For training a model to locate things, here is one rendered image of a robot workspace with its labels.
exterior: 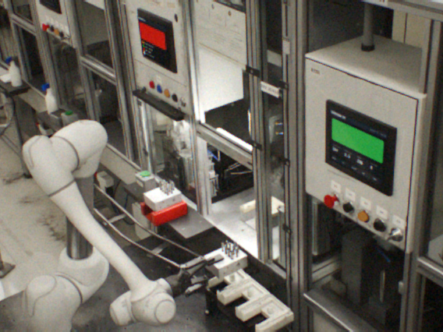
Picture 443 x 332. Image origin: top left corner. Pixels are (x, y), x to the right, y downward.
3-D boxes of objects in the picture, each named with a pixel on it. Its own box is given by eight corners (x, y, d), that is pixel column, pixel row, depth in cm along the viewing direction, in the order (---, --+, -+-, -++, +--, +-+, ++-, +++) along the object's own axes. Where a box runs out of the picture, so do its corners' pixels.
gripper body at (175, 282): (174, 304, 239) (196, 293, 244) (171, 284, 235) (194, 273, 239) (163, 293, 245) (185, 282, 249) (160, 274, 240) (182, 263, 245)
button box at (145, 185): (137, 196, 305) (134, 173, 299) (153, 190, 309) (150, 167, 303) (146, 203, 299) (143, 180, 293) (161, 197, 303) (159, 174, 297)
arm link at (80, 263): (47, 299, 269) (83, 266, 286) (82, 316, 264) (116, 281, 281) (39, 129, 227) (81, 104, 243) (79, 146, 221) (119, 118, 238)
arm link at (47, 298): (19, 337, 256) (6, 290, 246) (51, 306, 270) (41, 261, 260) (53, 350, 250) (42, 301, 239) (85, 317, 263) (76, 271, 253)
